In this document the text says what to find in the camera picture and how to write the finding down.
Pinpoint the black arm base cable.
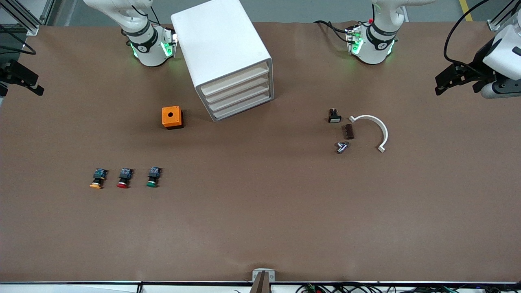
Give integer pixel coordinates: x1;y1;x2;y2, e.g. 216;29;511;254
313;20;351;43

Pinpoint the brown table mat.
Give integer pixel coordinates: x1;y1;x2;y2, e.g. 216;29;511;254
0;20;521;283

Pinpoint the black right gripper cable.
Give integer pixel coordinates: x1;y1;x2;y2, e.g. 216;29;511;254
0;24;37;56

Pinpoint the grey metal bracket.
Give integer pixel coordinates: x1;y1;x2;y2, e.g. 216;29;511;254
252;269;276;293

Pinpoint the green push button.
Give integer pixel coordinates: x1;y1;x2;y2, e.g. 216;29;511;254
146;166;162;188

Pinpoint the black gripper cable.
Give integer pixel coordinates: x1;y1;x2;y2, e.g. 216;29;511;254
444;0;493;68
0;24;37;56

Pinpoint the black cable bundle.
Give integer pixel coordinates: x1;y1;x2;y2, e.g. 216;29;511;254
295;282;521;293

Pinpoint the orange button enclosure box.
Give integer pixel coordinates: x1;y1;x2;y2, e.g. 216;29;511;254
162;106;184;130

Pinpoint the white drawer cabinet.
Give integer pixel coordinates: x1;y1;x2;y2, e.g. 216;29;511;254
171;0;274;122

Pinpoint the yellow push button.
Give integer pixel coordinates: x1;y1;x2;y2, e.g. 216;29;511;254
89;168;108;190

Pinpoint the red push button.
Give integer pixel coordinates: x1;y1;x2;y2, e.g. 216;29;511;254
116;167;134;189

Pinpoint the white curved plastic clamp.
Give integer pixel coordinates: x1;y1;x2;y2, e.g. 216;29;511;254
349;115;389;153

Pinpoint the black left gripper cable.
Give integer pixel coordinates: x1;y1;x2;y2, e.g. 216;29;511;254
444;0;493;68

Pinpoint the aluminium frame post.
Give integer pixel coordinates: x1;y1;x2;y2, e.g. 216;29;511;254
0;0;53;36
486;0;521;32

